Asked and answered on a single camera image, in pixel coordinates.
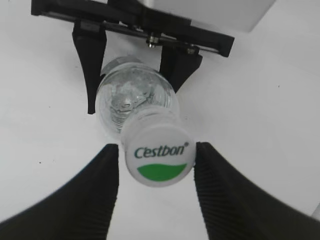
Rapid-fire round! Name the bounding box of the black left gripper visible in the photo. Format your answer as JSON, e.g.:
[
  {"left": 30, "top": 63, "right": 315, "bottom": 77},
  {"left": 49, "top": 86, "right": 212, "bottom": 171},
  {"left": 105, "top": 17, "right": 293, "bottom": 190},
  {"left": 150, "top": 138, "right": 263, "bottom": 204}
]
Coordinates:
[{"left": 31, "top": 0, "right": 235, "bottom": 115}]

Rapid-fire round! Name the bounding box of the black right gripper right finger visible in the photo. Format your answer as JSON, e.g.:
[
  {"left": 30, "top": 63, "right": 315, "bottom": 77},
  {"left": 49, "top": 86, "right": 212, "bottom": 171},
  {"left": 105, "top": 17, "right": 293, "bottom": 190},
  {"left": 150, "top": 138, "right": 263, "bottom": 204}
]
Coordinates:
[{"left": 194, "top": 142, "right": 320, "bottom": 240}]

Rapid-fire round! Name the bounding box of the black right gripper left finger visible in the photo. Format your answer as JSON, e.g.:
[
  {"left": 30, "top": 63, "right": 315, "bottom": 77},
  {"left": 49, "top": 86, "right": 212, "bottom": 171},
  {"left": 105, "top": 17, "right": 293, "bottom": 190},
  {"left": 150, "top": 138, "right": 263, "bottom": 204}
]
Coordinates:
[{"left": 0, "top": 144, "right": 119, "bottom": 240}]

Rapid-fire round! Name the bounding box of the clear Cestbon water bottle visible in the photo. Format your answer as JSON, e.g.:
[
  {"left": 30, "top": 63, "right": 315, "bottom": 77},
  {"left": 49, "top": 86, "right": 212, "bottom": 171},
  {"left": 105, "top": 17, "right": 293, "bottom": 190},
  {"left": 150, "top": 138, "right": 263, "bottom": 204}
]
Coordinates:
[{"left": 95, "top": 56, "right": 180, "bottom": 142}]

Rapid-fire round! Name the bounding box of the white green bottle cap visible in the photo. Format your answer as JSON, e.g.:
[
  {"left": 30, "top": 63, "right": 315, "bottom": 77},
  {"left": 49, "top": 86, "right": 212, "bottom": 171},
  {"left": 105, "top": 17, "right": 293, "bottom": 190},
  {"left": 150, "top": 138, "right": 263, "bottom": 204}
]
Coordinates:
[{"left": 121, "top": 112, "right": 196, "bottom": 188}]

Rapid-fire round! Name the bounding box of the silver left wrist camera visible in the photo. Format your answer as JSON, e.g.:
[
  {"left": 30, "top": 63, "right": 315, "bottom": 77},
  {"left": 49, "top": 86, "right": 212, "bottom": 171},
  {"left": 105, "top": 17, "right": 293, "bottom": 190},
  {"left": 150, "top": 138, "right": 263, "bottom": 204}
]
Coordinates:
[{"left": 138, "top": 0, "right": 275, "bottom": 33}]

